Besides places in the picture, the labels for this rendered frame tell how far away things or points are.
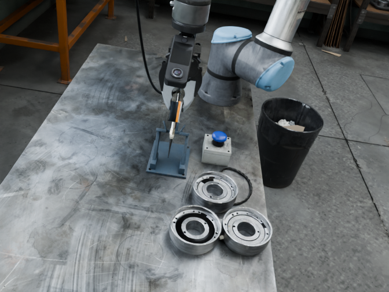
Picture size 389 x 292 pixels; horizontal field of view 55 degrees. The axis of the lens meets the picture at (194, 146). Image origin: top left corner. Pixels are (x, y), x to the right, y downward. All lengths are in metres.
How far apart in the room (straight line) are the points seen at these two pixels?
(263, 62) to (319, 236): 1.19
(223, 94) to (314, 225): 1.10
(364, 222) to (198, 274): 1.63
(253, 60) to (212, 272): 0.62
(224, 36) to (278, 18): 0.17
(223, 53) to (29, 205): 0.69
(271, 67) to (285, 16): 0.14
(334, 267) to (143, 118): 1.25
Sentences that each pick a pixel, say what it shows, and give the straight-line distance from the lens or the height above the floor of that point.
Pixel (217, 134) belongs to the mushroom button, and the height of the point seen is 0.87.
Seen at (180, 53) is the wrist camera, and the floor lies 1.11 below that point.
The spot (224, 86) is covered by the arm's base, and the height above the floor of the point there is 0.87.
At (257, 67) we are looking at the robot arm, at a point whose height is 0.98.
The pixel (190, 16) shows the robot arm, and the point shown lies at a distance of 0.78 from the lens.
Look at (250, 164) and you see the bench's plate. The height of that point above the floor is 0.80.
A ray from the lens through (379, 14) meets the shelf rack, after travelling 4.49.
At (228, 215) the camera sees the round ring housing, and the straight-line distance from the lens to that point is 0.83.
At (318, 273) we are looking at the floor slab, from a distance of 1.93.
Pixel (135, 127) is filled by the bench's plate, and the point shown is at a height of 0.80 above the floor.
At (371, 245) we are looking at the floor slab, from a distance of 2.19.
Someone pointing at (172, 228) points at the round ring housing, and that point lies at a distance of 0.77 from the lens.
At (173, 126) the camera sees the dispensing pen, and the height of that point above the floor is 0.92.
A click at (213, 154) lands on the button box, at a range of 0.97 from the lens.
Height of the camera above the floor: 1.43
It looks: 37 degrees down
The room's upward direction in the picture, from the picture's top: 11 degrees clockwise
